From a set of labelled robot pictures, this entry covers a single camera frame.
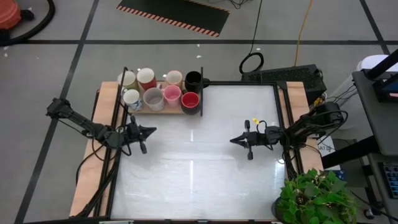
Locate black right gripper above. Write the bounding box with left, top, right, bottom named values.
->
left=229, top=120, right=276, bottom=161

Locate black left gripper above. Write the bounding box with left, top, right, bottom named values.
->
left=123, top=114, right=157, bottom=155

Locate beige grey mug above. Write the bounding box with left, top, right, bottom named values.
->
left=142, top=86, right=165, bottom=112

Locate pink mug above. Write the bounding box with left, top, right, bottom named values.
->
left=162, top=84, right=182, bottom=108

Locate black mug with red inside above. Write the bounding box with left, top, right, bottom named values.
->
left=180, top=91, right=200, bottom=116

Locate orange-red tall mug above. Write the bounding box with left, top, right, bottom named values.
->
left=136, top=67, right=158, bottom=91

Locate cream mug with green pattern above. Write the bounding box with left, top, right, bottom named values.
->
left=117, top=70, right=137, bottom=91

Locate yellow dotted mug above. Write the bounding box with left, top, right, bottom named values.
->
left=164, top=70, right=183, bottom=88

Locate all black mug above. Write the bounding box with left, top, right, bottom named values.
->
left=184, top=71, right=210, bottom=94

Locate white paper sheet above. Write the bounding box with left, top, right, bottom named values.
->
left=318, top=136, right=336, bottom=156

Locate black computer case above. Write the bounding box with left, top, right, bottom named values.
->
left=241, top=64, right=328, bottom=105

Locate green leafy potted plant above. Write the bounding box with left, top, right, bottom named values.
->
left=272, top=167, right=358, bottom=224

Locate black mat with striped edge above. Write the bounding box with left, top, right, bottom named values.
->
left=116, top=0, right=230, bottom=38

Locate grey equipment cart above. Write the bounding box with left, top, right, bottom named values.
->
left=322, top=70, right=398, bottom=218

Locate white bin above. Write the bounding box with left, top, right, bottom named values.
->
left=329, top=54, right=398, bottom=130

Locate black keyboard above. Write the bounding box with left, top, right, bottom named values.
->
left=382, top=164, right=398, bottom=200

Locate orange vacuum canister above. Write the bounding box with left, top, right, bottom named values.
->
left=0, top=0, right=22, bottom=30

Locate wooden shelf with black frame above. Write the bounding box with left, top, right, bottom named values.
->
left=119, top=66, right=203, bottom=117

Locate black metal rig frame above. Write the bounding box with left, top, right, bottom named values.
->
left=73, top=80, right=305, bottom=224

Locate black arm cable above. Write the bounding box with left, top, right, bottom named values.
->
left=75, top=136, right=106, bottom=187

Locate thin black hanging cable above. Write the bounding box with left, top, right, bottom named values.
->
left=238, top=0, right=265, bottom=75

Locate thin yellow hanging cable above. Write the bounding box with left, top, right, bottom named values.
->
left=294, top=0, right=313, bottom=67

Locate thick black vacuum hose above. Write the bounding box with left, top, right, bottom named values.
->
left=0, top=0, right=56, bottom=47

